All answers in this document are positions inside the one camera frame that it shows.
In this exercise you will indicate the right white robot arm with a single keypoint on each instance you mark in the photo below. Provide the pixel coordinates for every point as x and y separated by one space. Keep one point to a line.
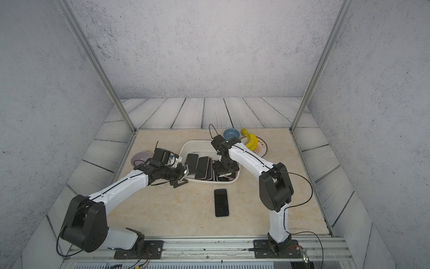
275 187

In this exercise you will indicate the white plastic storage box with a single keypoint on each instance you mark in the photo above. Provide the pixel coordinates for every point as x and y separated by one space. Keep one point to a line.
204 149

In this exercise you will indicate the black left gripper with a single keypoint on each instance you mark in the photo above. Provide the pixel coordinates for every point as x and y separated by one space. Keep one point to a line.
181 174

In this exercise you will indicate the right aluminium frame post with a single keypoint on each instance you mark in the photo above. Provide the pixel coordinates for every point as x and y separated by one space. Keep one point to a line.
330 44

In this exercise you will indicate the black phone cream case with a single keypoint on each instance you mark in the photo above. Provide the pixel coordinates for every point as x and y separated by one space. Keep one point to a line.
191 162

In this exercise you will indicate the black phone green case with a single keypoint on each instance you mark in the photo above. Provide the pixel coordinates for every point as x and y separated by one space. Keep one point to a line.
221 203

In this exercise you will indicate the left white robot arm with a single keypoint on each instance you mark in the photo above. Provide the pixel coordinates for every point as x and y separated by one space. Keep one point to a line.
85 224

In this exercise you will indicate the round patterned plate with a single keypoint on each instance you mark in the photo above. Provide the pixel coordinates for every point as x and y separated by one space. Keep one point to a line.
258 146

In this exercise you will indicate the lilac ceramic bowl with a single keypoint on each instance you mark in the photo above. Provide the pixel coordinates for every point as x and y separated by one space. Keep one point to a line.
140 158

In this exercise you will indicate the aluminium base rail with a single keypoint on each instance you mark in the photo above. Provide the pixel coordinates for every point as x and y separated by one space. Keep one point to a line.
226 252

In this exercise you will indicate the blue ceramic bowl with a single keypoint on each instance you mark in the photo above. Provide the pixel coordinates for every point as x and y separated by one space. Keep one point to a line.
231 134

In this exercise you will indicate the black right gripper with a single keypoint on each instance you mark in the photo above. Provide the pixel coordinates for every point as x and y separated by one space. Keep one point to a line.
217 168

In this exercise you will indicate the yellow banana toy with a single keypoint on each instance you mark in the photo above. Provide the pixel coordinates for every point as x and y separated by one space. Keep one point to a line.
250 139

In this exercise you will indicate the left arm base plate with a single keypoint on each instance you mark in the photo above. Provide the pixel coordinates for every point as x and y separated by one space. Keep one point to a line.
146 250

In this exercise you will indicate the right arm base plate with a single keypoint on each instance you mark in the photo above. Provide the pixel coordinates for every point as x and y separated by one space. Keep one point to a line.
270 249

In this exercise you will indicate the black phone in box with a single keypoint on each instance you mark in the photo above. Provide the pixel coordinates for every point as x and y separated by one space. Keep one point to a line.
202 168

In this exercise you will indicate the aluminium frame post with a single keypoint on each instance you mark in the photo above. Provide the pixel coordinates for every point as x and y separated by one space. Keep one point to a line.
77 31
330 44

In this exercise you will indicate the left aluminium frame post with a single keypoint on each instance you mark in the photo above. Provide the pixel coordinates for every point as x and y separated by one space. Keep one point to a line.
77 31

